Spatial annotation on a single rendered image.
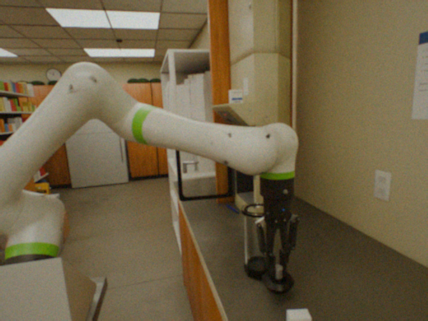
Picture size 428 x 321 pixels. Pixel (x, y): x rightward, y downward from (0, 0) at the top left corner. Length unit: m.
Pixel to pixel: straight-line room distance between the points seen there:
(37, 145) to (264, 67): 0.88
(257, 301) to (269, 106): 0.76
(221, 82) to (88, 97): 0.92
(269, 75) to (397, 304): 0.90
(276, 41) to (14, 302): 1.20
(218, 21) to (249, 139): 1.10
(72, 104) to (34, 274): 0.40
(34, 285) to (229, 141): 0.54
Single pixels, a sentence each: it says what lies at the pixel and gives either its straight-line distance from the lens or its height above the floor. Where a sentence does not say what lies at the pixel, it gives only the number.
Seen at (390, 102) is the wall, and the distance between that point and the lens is 1.21.
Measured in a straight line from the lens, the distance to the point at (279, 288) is 0.82.
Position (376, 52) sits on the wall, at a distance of 1.27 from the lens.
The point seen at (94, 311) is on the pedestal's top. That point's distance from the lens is 0.93.
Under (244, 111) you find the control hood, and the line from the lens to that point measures 1.16.
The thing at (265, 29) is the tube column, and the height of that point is 1.80.
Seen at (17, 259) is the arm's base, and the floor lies 1.13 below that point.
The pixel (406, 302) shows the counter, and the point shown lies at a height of 0.94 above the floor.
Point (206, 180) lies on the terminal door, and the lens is 1.49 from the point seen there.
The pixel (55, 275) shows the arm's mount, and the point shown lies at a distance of 0.74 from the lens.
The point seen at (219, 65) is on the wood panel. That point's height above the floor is 1.72.
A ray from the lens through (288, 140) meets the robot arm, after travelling 0.66.
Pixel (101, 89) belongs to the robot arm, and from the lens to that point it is 0.74.
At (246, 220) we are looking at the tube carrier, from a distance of 0.87.
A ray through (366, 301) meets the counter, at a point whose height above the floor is 0.94.
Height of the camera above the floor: 1.48
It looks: 11 degrees down
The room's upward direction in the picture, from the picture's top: 3 degrees counter-clockwise
